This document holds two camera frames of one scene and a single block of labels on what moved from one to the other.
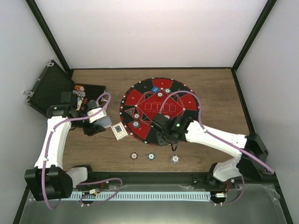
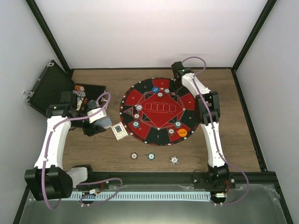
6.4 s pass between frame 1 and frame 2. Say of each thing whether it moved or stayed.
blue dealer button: stayed
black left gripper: stayed
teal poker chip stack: stayed
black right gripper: moved
